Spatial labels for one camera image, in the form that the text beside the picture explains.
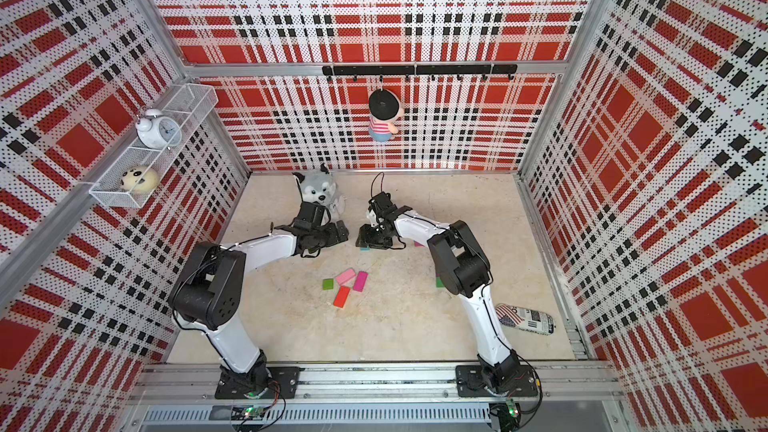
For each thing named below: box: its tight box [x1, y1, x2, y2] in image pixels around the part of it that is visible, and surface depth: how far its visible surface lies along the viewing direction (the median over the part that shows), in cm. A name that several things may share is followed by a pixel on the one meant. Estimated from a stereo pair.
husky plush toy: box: [292, 163, 346, 222], surface depth 95 cm
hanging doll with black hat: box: [368, 89, 404, 142], surface depth 97 cm
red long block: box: [333, 285, 351, 308], surface depth 90 cm
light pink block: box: [336, 268, 357, 286], surface depth 95 cm
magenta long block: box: [353, 271, 369, 292], surface depth 93 cm
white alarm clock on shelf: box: [135, 109, 182, 151], surface depth 72 cm
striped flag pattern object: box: [495, 303, 556, 335], surface depth 82 cm
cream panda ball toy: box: [120, 166, 159, 195], surface depth 66 cm
